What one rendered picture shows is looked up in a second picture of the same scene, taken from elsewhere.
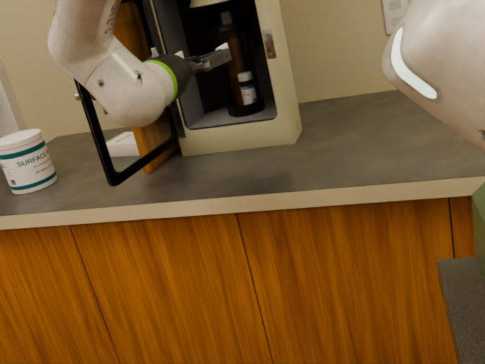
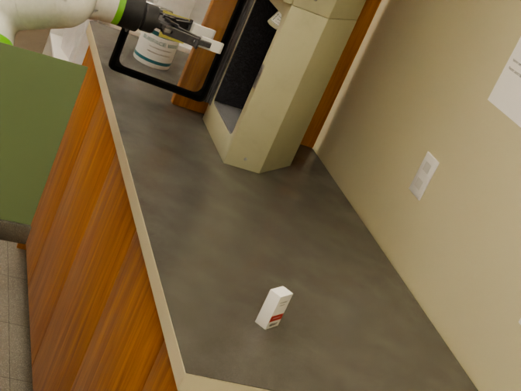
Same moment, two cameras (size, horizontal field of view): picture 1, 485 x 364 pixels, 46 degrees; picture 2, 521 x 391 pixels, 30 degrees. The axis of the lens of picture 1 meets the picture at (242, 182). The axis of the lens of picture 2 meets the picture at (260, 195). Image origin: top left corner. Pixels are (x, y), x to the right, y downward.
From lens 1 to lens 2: 2.10 m
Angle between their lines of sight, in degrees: 42
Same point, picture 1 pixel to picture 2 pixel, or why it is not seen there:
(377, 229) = (124, 210)
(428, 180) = (135, 188)
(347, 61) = (384, 187)
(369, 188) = (128, 169)
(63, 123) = not seen: hidden behind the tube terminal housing
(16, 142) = not seen: hidden behind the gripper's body
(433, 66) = not seen: outside the picture
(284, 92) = (242, 119)
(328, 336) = (84, 271)
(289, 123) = (230, 144)
